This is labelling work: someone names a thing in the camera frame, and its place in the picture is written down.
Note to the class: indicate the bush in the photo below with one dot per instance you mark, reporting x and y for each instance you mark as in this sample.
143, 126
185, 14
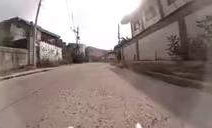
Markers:
75, 58

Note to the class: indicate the leaning pole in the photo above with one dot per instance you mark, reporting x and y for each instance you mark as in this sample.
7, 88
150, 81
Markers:
35, 33

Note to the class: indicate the hill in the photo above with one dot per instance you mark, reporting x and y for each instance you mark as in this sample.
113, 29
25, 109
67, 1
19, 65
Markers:
95, 51

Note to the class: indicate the grey concrete road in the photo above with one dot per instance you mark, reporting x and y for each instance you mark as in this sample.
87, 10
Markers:
90, 93

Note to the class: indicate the grey concrete pavement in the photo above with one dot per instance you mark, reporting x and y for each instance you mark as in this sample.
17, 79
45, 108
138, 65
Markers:
167, 75

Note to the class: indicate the grey kerb strip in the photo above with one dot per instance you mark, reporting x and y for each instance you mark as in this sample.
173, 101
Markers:
20, 73

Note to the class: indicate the bushes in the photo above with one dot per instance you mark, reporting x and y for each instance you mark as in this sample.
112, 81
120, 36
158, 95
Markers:
197, 40

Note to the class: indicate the utility pole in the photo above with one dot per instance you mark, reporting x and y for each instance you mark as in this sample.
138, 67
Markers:
77, 36

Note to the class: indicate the large grey building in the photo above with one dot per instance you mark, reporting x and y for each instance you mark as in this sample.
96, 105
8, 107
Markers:
160, 36

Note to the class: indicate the dark-roofed building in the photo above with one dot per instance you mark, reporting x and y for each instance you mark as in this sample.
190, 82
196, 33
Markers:
20, 31

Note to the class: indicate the white wall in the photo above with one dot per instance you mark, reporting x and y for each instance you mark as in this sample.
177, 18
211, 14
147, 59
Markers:
50, 53

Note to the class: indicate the pale concrete wall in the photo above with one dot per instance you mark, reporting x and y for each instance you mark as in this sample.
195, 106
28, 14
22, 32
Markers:
10, 58

